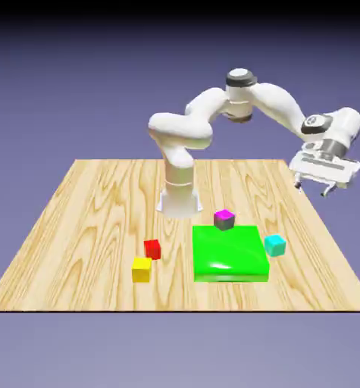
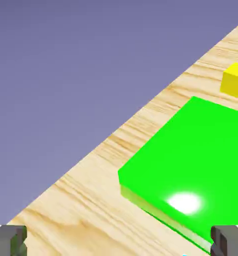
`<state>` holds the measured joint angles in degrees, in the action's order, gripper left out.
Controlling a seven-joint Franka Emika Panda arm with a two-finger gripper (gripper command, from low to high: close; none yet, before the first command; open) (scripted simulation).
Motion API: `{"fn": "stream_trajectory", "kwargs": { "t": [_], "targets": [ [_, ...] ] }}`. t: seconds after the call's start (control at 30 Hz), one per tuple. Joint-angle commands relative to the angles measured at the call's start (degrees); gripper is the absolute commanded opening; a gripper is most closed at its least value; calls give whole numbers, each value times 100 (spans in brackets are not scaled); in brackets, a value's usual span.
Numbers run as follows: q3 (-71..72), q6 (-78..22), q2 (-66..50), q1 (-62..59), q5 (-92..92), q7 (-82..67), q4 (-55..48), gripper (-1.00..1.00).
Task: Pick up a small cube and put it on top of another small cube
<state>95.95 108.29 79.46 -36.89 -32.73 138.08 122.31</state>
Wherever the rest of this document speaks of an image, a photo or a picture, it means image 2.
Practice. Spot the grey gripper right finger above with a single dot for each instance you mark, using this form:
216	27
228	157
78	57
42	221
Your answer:
231	240

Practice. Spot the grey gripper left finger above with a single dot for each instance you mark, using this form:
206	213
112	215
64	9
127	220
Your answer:
4	240

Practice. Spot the large green box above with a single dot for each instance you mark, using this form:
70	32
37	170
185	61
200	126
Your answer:
191	152

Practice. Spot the small yellow cube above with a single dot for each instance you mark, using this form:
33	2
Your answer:
235	82

